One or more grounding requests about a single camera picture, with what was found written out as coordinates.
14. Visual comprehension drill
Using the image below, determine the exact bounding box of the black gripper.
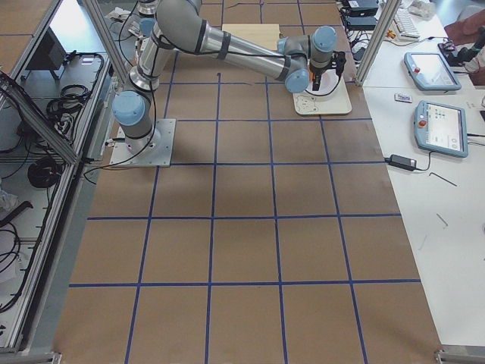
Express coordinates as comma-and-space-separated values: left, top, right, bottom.
309, 51, 346, 90

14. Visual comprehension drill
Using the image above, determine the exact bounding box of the white round plate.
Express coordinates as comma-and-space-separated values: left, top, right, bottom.
305, 70, 340, 96

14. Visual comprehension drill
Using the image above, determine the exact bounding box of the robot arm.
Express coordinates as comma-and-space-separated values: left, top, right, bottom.
112, 1, 346, 162

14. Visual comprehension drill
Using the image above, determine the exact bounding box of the cream bear tray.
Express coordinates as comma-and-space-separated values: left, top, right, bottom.
293, 77, 352, 115

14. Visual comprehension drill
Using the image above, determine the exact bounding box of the bamboo cutting board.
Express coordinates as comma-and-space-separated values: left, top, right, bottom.
222, 24, 280, 50

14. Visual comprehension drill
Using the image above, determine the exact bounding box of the small printed card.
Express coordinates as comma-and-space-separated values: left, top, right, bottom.
394, 93, 412, 103

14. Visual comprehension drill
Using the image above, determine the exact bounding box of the white keyboard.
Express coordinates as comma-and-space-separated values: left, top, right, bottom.
393, 8, 421, 40

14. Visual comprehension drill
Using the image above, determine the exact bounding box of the upper teach pendant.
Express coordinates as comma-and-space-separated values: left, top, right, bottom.
403, 52, 462, 92

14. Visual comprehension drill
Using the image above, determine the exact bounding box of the teach pendant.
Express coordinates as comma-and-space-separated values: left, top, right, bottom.
403, 52, 462, 92
414, 100, 468, 158

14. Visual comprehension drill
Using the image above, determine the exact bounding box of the black power adapter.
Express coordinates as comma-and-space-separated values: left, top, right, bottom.
384, 154, 417, 171

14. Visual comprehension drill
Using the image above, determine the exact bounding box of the lower teach pendant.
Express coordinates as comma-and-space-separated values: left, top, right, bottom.
414, 100, 468, 158

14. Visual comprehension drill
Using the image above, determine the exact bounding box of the black allen key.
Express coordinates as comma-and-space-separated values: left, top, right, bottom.
428, 172, 458, 187

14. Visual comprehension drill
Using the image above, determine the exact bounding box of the aluminium frame post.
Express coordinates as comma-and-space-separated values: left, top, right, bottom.
355, 0, 401, 86

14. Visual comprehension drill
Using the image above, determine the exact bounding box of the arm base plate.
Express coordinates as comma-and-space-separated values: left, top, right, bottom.
109, 118, 177, 168

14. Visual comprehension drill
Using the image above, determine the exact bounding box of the coiled black cable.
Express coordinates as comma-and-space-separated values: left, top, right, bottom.
27, 155, 61, 190

